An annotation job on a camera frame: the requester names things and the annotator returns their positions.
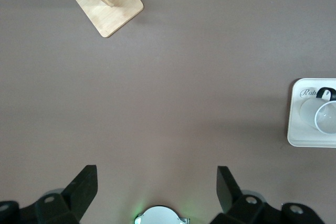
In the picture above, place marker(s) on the wooden mug stand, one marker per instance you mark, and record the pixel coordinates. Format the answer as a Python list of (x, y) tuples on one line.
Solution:
[(110, 16)]

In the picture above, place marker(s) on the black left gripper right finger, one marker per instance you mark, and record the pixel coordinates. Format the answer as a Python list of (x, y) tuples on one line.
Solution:
[(244, 211)]

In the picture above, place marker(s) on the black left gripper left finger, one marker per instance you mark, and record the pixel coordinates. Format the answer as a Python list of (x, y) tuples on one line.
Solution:
[(65, 208)]

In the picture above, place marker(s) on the cream tray with bear print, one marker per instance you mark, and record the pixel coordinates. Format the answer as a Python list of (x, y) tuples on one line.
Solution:
[(299, 134)]

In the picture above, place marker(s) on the brown table mat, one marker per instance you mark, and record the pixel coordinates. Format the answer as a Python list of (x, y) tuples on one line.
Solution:
[(168, 90)]

